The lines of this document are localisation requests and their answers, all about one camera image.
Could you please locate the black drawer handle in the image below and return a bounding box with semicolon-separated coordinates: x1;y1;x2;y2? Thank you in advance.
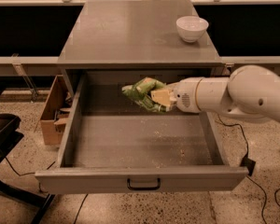
127;178;161;191

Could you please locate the black floor cable left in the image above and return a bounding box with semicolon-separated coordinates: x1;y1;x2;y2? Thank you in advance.
4;156;56;177

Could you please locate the grey metal rail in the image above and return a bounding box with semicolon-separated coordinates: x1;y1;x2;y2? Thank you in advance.
0;57;61;77

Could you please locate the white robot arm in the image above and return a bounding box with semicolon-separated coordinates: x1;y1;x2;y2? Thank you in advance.
151;65;280;123

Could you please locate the green jalapeno chip bag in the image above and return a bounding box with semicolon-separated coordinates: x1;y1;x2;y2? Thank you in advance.
121;77;170;113

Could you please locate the black adapter cable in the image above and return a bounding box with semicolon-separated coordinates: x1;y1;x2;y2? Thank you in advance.
217;115;268;224

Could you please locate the open grey top drawer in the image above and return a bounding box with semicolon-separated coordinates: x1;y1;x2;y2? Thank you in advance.
35;71;248;194

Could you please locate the white ceramic bowl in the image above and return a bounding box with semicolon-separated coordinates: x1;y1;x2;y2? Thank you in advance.
176;16;209;43

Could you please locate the grey metal cabinet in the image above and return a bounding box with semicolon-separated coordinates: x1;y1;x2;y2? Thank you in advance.
58;0;222;93

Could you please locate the brown cardboard box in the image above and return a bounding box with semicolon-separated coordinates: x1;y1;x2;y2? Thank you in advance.
40;75;72;145

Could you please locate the black power adapter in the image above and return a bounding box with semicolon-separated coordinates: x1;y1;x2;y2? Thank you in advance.
240;156;256;176

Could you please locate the black chair frame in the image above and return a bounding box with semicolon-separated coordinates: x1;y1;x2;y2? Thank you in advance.
0;91;57;224

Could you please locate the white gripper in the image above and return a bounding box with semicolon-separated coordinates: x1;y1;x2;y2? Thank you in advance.
151;77;203;113

